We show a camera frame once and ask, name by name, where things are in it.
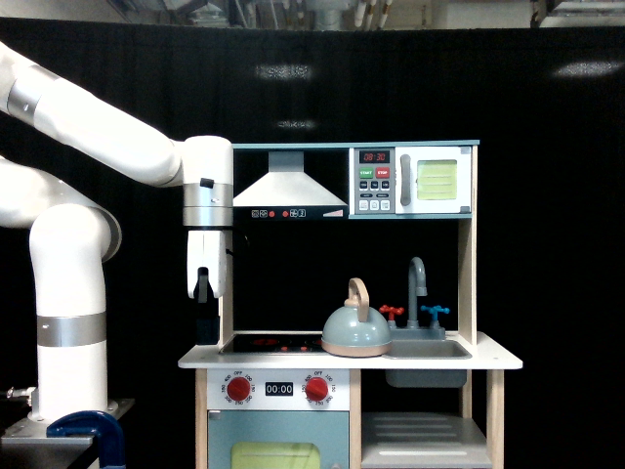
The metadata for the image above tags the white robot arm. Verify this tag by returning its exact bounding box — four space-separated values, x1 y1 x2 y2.
1 47 233 421

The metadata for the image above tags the blue metal clamp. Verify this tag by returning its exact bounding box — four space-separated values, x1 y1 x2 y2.
46 410 126 469

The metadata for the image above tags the grey toy teapot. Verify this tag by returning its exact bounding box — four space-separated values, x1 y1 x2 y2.
321 277 392 358

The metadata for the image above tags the grey toy sink basin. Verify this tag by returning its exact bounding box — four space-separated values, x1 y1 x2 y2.
385 340 472 389

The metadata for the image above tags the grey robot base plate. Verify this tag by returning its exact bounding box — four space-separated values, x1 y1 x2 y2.
0 398 137 469

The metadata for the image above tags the grey toy faucet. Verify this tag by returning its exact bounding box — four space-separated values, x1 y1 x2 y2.
388 257 445 341

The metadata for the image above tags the white toy microwave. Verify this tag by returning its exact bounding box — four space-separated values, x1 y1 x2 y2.
396 146 473 214

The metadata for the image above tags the blue toy oven door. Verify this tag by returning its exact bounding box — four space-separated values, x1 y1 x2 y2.
208 410 350 468

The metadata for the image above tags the black toy stove top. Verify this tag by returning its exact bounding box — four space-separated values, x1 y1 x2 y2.
221 333 324 355

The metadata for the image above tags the red stove knob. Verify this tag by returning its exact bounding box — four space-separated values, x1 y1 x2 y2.
226 376 252 403
305 377 329 403

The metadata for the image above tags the left red stove knob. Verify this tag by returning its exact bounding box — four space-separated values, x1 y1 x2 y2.
226 376 252 403

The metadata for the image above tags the wooden toy kitchen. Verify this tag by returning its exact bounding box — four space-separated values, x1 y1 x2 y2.
180 140 522 468

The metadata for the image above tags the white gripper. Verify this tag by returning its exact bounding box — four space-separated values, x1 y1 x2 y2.
187 227 231 345

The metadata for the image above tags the grey toy range hood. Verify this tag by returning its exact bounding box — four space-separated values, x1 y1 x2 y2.
233 150 349 222

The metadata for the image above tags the right red stove knob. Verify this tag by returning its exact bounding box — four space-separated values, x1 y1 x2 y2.
305 377 329 403

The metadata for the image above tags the grey lower shelf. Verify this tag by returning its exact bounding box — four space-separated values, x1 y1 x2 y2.
361 412 492 468

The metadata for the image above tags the red tap handle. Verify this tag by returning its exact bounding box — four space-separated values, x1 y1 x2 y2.
379 305 405 322

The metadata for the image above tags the blue tap handle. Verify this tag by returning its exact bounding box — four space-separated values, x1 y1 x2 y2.
420 305 450 329

